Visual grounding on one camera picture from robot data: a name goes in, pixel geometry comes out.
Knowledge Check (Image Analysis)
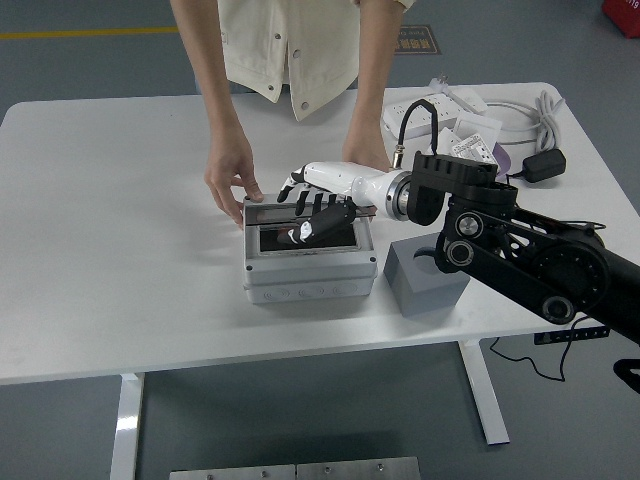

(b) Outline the white plug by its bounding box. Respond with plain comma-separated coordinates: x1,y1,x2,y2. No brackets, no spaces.
428,71,489,114

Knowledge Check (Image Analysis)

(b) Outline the grey metal plate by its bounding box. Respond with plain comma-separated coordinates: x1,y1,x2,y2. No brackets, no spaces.
295,456,422,480
168,464,297,480

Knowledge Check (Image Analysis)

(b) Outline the grey plastic junction box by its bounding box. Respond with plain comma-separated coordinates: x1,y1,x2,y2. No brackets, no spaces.
242,195,377,305

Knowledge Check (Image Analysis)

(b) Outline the black yellow floor sign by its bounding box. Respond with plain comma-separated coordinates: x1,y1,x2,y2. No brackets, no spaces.
390,24,444,56

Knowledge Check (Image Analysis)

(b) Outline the packaged white wall socket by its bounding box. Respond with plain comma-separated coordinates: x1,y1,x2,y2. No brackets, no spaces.
449,132,499,166

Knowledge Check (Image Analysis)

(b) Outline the white power strip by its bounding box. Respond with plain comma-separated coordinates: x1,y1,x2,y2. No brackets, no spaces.
382,92,466,141

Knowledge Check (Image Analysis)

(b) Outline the person's left hand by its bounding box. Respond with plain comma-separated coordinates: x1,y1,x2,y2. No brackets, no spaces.
341,132,392,174

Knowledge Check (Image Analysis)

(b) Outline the black hanging cable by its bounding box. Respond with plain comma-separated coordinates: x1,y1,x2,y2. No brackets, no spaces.
488,327,601,384

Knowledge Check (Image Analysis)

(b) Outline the white flat package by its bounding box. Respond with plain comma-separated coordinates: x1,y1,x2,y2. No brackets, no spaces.
429,127,464,157

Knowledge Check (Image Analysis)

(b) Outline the white power strip cable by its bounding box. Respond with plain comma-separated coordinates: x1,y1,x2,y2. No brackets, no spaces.
482,89,567,155

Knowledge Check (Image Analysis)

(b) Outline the thin black adapter cord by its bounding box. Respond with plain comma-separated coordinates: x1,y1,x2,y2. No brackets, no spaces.
504,171,609,236

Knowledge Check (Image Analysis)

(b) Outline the red object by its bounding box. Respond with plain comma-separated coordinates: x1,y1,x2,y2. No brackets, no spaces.
599,0,640,39

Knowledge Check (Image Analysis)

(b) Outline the black power adapter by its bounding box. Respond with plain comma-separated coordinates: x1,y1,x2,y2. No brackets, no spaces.
521,148,568,184

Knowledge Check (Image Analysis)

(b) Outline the person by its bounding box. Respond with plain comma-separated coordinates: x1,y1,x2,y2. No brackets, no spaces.
169,0,414,123

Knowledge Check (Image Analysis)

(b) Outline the smoked transparent box lid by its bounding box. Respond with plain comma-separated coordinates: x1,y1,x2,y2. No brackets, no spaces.
243,199,377,257

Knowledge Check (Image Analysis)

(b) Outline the white table leg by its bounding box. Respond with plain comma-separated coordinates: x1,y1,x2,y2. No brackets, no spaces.
458,339,511,446
108,372,146,480

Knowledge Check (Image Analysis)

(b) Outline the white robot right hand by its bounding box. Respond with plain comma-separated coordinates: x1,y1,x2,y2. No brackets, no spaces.
276,160,387,246

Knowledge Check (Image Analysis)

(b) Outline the person's right hand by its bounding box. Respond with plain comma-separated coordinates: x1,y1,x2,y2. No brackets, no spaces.
204,132,265,231

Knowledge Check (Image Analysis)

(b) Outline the white translucent square package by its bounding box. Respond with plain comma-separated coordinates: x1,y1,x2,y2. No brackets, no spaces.
453,113,503,146

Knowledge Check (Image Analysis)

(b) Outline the grey block battery holder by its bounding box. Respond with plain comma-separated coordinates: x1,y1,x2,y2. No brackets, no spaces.
382,234,471,319

